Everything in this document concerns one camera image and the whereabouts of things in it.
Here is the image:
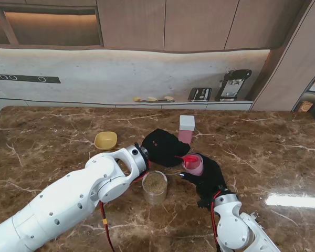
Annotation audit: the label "red black arm cable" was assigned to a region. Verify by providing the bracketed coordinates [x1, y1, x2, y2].
[99, 157, 152, 252]
[211, 191, 224, 252]

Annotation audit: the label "black silver toaster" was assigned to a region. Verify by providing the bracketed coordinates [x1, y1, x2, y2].
[187, 87, 212, 102]

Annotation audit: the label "red black right arm cable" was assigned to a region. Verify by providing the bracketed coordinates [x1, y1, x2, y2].
[211, 191, 224, 252]

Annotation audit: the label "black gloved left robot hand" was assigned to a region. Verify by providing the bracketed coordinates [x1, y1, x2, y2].
[141, 128, 192, 168]

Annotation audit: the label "pink plastic measuring cup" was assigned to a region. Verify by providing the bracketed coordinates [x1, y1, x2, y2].
[182, 154, 204, 176]

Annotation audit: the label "round wooden ornament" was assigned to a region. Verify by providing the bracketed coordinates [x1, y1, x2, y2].
[298, 101, 314, 113]

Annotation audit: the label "yellow plastic bowl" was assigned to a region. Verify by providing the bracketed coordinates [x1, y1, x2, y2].
[94, 131, 118, 151]

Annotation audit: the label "black wall control panel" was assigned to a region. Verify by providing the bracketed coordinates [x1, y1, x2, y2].
[0, 73, 61, 85]

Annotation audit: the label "black espresso machine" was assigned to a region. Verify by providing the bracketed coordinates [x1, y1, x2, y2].
[218, 69, 253, 102]

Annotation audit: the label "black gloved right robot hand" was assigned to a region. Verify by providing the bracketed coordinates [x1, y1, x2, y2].
[178, 153, 228, 197]

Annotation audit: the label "clear jar of grain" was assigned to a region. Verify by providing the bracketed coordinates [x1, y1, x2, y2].
[142, 170, 169, 205]

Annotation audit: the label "lit open shelf niche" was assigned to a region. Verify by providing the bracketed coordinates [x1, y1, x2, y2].
[0, 0, 104, 49]

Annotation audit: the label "wooden wall cabinets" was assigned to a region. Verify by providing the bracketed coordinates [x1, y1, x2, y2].
[96, 0, 313, 54]

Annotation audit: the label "red black left arm cable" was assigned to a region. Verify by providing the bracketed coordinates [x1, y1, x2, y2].
[99, 157, 152, 252]

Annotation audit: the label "pink container with white lid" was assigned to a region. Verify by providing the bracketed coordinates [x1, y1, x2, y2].
[177, 114, 196, 145]

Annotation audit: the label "tall wooden cabinet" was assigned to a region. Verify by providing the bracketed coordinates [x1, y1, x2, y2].
[251, 0, 315, 112]

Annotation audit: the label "wooden cutting board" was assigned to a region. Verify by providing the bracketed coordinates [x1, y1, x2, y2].
[146, 96, 175, 103]

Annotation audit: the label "red plastic measuring spoon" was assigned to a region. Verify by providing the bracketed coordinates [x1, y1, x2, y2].
[174, 154, 200, 164]

